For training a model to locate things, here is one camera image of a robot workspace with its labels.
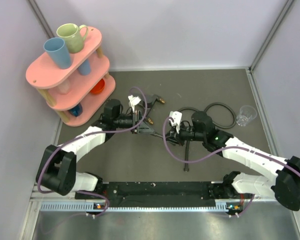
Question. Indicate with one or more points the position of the blue plastic tumbler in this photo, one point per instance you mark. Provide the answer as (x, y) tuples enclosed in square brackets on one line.
[(57, 50)]

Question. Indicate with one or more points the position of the clear plastic cup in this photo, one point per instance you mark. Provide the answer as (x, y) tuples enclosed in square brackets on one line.
[(246, 115)]

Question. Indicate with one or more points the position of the black fitting with brass connectors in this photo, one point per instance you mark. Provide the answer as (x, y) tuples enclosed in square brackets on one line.
[(155, 100)]

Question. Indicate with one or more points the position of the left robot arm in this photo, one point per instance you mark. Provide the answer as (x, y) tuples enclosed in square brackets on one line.
[(58, 168)]

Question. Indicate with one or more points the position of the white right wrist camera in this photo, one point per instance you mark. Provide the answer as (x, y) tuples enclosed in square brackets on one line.
[(175, 118)]

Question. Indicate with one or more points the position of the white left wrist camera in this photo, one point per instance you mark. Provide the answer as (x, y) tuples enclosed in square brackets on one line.
[(133, 101)]

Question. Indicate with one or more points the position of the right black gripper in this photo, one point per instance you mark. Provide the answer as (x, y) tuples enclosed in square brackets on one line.
[(175, 137)]

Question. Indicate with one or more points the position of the green ceramic mug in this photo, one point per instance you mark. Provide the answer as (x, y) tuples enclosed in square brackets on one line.
[(73, 35)]

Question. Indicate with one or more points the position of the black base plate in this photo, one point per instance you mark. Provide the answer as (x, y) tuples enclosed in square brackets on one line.
[(166, 194)]

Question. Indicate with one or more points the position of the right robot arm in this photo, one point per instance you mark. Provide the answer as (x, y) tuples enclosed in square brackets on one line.
[(278, 177)]

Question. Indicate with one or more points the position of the pink three-tier shelf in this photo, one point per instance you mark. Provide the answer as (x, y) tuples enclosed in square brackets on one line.
[(44, 75)]

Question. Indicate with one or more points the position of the grey slotted cable duct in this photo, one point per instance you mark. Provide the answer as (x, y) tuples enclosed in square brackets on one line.
[(98, 206)]

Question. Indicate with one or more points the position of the orange bowl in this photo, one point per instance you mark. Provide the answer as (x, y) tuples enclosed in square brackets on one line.
[(99, 87)]

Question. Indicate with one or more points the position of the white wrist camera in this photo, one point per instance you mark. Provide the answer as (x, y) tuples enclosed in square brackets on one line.
[(133, 101), (175, 118)]

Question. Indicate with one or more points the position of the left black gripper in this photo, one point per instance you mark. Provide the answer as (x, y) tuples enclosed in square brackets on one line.
[(143, 128)]

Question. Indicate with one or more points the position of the dark blue cup bottom shelf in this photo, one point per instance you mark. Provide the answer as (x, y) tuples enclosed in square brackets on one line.
[(76, 111)]

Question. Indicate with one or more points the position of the translucent pink cup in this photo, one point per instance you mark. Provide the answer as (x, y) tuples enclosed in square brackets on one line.
[(64, 88)]

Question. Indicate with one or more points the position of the small blue cup middle shelf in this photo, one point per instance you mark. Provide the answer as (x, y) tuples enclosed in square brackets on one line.
[(85, 68)]

